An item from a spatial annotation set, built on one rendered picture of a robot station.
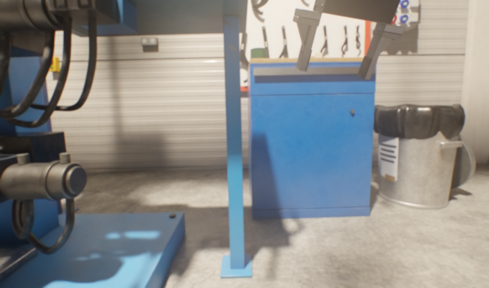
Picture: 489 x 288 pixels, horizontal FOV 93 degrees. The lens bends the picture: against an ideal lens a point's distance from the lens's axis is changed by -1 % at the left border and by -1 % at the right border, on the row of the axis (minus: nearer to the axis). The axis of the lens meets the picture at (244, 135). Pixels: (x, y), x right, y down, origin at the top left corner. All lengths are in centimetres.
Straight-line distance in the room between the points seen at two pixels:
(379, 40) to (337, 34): 227
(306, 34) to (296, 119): 97
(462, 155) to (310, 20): 189
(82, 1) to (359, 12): 63
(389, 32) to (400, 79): 255
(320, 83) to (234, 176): 77
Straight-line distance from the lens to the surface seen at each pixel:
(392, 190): 195
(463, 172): 227
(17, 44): 103
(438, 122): 183
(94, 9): 76
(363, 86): 153
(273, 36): 263
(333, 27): 280
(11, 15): 88
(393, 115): 181
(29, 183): 87
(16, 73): 136
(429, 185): 192
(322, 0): 47
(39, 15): 84
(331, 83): 146
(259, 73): 136
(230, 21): 96
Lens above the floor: 69
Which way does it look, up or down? 7 degrees down
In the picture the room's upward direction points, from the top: 1 degrees counter-clockwise
